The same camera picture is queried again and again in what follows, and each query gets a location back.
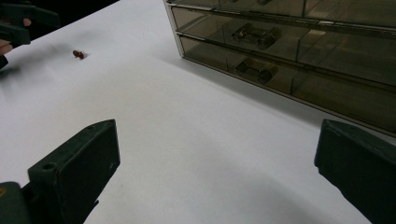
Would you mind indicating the small dark red object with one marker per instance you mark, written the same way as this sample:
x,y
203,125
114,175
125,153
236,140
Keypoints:
x,y
78,54

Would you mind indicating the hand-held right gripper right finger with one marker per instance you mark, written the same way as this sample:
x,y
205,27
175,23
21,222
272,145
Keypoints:
x,y
361,168

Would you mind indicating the smoky transparent drawer cabinet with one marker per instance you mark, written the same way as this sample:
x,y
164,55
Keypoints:
x,y
327,77

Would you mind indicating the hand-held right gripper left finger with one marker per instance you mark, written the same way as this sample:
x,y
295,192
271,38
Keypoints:
x,y
77,174

